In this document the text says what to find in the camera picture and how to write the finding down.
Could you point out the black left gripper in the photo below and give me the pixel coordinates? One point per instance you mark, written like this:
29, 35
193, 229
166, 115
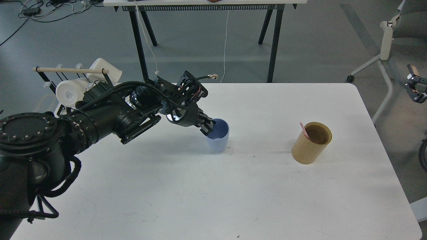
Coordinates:
193, 117

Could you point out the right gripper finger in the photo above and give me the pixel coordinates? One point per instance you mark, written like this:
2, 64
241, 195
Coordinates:
414, 79

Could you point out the blue plastic cup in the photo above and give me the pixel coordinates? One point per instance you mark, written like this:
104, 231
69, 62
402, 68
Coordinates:
218, 138

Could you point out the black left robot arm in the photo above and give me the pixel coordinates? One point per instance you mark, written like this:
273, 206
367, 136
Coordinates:
38, 150

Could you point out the bamboo wooden cup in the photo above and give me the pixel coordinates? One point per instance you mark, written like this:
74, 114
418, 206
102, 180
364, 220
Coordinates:
305, 151

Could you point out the white cup on rack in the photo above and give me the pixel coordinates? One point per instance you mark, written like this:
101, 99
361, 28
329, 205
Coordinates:
69, 92

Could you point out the grey office chair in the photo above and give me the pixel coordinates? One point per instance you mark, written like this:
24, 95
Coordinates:
403, 43

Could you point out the background table black legs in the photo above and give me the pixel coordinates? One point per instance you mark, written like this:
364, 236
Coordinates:
210, 22

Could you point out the black wire cup rack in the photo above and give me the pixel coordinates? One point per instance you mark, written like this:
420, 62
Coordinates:
100, 71

